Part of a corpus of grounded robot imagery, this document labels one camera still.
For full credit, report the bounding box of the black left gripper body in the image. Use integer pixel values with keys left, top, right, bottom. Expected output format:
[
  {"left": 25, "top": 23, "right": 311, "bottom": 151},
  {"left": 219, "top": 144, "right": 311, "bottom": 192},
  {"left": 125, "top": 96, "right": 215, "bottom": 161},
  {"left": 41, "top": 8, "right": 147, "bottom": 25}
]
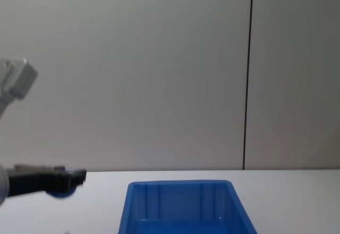
[{"left": 7, "top": 171, "right": 71, "bottom": 198}]

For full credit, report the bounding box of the blue round disc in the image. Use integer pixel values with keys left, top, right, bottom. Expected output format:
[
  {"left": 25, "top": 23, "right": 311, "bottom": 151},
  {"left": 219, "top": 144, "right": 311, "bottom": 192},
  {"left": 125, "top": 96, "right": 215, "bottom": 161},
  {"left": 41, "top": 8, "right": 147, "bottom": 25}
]
[{"left": 44, "top": 167, "right": 78, "bottom": 199}]

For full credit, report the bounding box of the blue plastic bin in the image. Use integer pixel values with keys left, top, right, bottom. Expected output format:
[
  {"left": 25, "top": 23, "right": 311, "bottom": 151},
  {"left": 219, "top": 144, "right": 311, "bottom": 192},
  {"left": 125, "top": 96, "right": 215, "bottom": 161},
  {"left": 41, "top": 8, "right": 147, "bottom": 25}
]
[{"left": 117, "top": 180, "right": 259, "bottom": 234}]

